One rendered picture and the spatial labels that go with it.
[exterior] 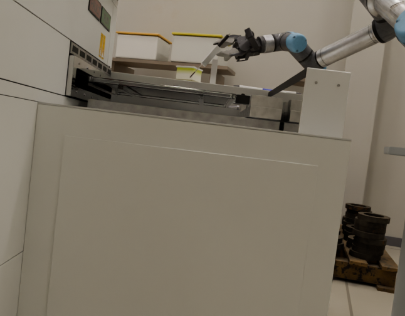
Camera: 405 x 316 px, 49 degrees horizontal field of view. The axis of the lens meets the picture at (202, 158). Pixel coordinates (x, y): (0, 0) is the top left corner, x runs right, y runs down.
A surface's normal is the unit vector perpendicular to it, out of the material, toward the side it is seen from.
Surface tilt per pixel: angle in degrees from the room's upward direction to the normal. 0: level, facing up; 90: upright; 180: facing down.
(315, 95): 90
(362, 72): 90
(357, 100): 90
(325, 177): 90
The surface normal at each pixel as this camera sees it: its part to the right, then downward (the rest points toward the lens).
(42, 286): 0.00, 0.05
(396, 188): -0.26, 0.02
